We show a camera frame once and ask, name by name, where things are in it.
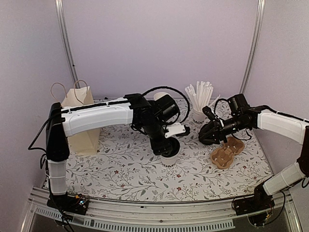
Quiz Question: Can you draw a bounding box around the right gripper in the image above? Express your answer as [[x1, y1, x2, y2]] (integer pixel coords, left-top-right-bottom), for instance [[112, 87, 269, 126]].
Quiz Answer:
[[198, 115, 248, 145]]

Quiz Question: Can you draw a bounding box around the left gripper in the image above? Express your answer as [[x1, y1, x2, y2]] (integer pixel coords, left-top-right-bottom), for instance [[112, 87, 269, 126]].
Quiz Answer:
[[140, 119, 173, 156]]

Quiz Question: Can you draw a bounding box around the stack of white paper cups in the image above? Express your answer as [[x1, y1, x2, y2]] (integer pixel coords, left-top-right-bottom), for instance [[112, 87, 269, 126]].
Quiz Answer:
[[153, 92, 169, 101]]

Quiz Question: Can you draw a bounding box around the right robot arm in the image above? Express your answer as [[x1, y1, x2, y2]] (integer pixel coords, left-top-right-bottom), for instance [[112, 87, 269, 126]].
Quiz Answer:
[[198, 94, 309, 211]]

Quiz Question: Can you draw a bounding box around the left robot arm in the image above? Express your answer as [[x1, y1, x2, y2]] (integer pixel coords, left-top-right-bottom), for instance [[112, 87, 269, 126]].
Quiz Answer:
[[41, 86, 190, 210]]

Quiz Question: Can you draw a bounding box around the white cup holding straws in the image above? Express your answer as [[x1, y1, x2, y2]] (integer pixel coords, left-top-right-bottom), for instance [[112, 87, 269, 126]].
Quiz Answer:
[[193, 108, 206, 125]]

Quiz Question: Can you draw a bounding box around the brown cardboard cup carrier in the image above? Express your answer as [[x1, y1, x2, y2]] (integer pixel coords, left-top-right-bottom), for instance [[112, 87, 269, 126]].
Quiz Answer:
[[210, 136, 245, 169]]

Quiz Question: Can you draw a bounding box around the bundle of wrapped white straws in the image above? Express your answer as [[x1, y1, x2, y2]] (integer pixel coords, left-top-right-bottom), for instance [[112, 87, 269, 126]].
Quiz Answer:
[[184, 81, 220, 112]]

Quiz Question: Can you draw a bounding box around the floral table mat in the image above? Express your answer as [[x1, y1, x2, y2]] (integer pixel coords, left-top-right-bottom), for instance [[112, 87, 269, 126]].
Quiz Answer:
[[66, 113, 272, 202]]

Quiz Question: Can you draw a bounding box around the kraft paper bag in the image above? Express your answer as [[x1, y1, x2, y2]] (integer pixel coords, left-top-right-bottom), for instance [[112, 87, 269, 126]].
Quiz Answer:
[[50, 80, 100, 155]]

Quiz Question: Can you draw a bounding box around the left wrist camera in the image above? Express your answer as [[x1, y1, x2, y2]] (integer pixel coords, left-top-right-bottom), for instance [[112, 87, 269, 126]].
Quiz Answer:
[[164, 122, 190, 139]]

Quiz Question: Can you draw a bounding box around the aluminium front rail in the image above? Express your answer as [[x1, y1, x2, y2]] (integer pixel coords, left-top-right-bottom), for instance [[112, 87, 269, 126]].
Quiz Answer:
[[21, 188, 303, 232]]

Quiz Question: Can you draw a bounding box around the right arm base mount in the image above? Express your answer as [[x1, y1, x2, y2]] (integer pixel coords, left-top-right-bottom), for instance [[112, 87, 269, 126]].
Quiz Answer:
[[231, 184, 275, 227]]

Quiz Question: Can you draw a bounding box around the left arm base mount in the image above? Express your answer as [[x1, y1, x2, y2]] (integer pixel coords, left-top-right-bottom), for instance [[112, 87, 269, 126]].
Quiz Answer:
[[47, 193, 89, 215]]

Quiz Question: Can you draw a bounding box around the right aluminium frame post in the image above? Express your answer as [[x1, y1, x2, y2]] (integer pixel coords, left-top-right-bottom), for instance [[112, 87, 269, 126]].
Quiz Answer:
[[239, 0, 266, 94]]

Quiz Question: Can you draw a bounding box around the aluminium frame post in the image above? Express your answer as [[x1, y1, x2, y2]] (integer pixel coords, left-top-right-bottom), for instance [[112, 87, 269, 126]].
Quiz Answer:
[[55, 0, 78, 83], [239, 0, 266, 94]]

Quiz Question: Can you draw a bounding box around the left aluminium frame post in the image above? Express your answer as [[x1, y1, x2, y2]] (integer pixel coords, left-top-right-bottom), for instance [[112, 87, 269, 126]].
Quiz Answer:
[[55, 0, 78, 83]]

